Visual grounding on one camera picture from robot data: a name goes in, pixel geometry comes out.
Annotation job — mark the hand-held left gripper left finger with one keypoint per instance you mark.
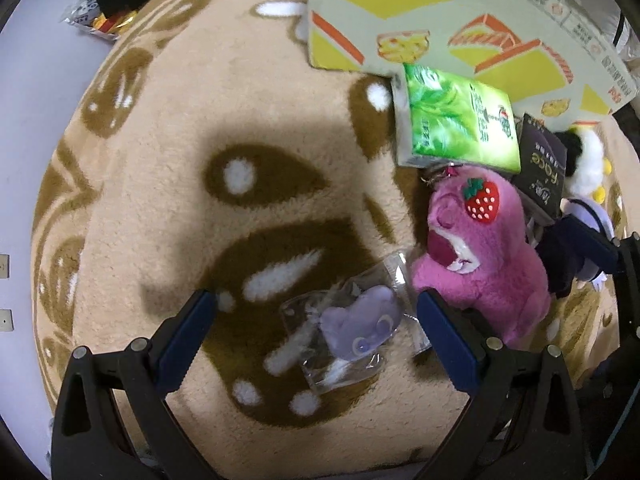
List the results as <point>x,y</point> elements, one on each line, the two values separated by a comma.
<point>187,340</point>

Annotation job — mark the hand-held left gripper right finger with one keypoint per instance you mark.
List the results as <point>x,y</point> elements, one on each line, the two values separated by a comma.
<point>450,345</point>

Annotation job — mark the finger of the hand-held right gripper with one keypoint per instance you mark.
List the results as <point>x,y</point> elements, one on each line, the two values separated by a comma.
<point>605,255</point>

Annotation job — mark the navy and white plush doll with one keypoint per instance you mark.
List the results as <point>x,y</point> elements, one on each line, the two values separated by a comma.
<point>567,250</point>

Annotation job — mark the purple plush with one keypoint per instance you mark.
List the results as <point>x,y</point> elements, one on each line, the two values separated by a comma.
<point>357,317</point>

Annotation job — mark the pink bear plush with strawberry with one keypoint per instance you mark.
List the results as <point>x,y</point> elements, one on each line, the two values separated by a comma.
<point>480,270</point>

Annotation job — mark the black and white plush toy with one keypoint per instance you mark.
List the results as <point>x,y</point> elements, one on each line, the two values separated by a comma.
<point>585,160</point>

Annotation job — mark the beige and brown plush blanket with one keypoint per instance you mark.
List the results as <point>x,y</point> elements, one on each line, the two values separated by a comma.
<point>225,185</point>

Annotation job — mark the green tea box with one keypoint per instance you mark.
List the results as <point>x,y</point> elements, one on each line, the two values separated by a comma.
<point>455,120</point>

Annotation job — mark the cardboard box with cake print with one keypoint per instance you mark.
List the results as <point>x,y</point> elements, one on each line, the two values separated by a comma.
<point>450,25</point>

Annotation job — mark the gold and red wrapper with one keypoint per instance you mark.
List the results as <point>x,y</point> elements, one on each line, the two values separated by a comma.
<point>114,22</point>

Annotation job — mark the white snack packet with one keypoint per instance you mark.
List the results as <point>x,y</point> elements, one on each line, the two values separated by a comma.
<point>80,10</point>

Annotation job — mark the white wall socket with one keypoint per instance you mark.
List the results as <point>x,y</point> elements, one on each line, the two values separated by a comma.
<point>3,265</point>
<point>5,319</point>

